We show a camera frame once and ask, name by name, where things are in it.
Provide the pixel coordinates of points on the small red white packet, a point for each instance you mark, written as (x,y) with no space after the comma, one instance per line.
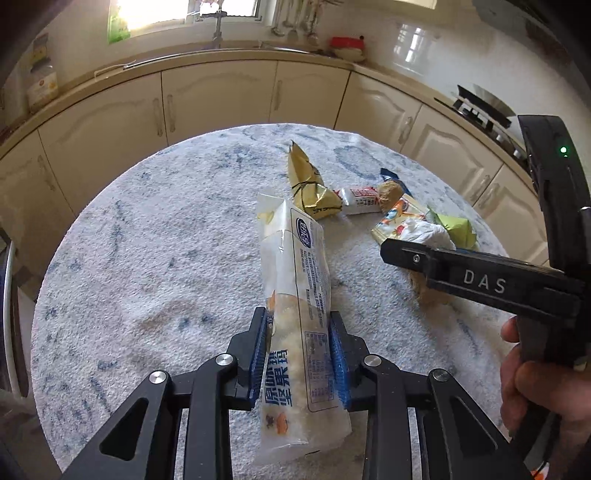
(360,201)

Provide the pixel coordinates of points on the steel wok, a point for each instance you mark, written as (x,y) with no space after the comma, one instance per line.
(489,104)

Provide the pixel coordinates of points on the yellow snack wrapper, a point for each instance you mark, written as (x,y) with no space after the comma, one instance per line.
(307,184)

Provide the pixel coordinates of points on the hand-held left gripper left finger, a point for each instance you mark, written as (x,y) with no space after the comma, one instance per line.
(259,355)

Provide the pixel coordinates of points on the light green wrapper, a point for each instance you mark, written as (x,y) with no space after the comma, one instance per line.
(457,228)

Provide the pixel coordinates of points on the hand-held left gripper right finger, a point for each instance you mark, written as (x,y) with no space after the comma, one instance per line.
(339,360)

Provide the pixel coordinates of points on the steel kitchen faucet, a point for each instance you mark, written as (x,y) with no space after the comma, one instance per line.
(217,25)

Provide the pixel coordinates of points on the row of hanging steel utensils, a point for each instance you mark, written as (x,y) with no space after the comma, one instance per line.
(295,18)

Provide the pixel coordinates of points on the white bowl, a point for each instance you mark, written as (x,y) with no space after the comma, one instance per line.
(349,54)

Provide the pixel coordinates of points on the long white snack bag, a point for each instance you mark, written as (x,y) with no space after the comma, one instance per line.
(295,277)

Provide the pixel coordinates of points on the kitchen window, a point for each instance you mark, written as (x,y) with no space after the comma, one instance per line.
(161,11)

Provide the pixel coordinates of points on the stainless steel sink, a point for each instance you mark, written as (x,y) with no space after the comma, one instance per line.
(286,47)

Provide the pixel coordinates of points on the steel black-lidded appliance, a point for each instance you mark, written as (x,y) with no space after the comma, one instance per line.
(9,300)

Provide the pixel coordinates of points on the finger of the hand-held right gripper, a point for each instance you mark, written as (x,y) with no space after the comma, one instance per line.
(404,254)

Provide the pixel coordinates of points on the thin white stick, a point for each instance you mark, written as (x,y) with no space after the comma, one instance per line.
(115,68)

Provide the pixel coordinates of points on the dark blue wrapper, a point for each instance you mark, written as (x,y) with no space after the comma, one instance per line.
(392,175)

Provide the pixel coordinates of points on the green dish soap bottle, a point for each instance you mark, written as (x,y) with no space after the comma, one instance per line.
(117,23)

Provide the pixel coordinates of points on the black gas stove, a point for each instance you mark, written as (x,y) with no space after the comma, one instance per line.
(489,127)

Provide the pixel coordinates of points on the yellow label snack packet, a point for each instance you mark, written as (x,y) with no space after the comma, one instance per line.
(397,219)

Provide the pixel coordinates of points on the red pot lid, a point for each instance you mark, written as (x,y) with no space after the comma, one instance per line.
(346,42)

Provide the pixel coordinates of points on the beige kitchen countertop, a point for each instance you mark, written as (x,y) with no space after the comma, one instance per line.
(184,54)

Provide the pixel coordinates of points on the person's right hand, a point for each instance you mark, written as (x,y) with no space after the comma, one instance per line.
(531,392)

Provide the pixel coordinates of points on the glass grain jar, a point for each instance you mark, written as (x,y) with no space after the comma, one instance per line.
(41,85)

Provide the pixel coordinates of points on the brown paper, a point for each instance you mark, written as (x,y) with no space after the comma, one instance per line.
(431,296)
(391,194)

